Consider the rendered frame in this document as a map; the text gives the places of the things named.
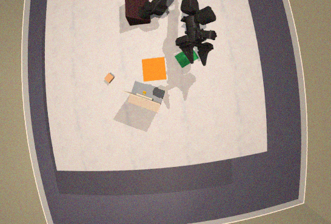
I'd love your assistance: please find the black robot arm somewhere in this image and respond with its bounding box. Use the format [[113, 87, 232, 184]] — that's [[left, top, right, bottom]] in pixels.
[[138, 0, 217, 40]]

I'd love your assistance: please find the grey panel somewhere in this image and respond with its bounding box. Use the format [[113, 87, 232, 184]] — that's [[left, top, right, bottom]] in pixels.
[[122, 90, 161, 113]]

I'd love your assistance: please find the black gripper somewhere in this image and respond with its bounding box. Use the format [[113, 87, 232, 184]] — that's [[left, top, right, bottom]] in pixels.
[[175, 26, 213, 66]]

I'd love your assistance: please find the small orange block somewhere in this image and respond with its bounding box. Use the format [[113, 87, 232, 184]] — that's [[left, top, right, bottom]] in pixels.
[[105, 73, 114, 83]]

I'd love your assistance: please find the orange flat square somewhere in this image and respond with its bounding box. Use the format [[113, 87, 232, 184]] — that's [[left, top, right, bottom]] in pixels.
[[142, 57, 166, 81]]

